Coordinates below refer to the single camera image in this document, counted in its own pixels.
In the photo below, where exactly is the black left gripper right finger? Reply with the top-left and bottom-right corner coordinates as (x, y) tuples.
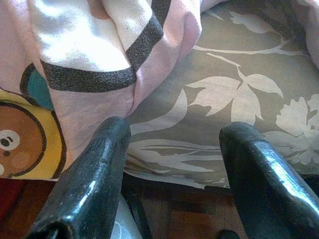
(218, 123), (319, 239)

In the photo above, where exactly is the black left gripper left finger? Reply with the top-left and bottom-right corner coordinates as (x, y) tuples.
(24, 116), (132, 239)

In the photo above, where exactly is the silver robot left leg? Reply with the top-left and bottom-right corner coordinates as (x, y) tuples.
(111, 195), (138, 239)

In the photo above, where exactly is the pink cartoon print quilt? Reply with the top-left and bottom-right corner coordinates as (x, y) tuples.
(0, 0), (319, 180)

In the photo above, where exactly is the grey floral bed sheet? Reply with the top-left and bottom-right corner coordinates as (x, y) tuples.
(123, 2), (319, 190)

